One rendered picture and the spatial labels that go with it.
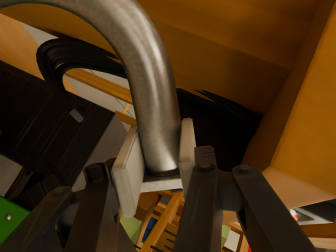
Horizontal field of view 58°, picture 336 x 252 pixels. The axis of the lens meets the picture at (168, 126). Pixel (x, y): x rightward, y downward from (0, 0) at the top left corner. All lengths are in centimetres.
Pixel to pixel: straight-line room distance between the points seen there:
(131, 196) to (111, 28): 10
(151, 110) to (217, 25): 15
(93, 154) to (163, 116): 45
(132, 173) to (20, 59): 77
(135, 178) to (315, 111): 11
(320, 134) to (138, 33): 12
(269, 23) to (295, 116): 16
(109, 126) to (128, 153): 46
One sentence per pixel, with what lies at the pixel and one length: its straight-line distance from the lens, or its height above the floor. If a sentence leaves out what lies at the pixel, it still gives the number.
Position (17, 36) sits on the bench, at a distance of 90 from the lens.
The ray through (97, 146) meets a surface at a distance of 63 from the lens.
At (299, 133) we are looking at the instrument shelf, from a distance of 18.
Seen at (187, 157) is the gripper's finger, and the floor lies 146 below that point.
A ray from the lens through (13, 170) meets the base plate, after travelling 108.
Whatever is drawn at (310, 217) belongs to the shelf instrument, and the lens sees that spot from 41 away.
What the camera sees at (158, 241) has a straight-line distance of 347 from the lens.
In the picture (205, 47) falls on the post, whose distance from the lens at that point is 32.
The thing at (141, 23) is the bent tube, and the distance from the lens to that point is 19.
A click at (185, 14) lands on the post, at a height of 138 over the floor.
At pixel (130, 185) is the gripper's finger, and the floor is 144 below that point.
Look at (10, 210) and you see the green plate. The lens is 59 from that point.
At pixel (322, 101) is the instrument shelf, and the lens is 19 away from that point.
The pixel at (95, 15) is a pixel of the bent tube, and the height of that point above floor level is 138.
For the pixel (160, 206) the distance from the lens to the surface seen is 906.
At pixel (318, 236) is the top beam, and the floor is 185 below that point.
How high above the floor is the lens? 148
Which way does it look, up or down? 12 degrees down
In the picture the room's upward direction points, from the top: 114 degrees clockwise
